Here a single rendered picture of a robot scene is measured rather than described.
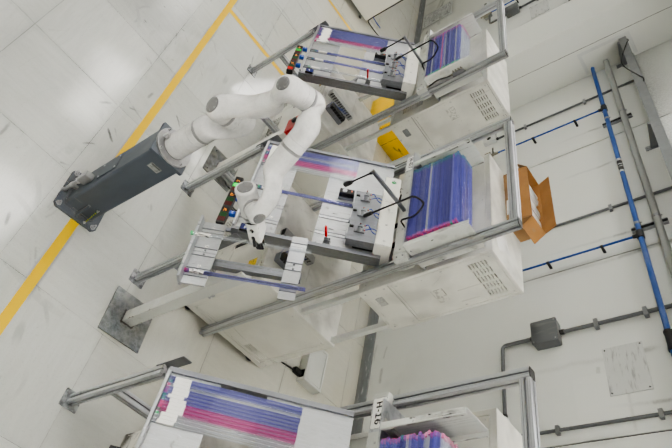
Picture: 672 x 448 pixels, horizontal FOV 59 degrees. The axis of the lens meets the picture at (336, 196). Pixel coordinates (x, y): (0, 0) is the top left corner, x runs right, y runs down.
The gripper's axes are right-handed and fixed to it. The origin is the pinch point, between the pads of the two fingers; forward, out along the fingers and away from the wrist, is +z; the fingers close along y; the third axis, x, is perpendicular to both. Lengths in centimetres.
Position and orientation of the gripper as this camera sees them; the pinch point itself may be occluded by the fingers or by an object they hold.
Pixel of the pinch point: (260, 243)
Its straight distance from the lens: 248.8
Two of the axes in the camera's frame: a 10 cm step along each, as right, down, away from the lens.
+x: -9.9, -0.3, 1.7
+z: 0.9, 7.2, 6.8
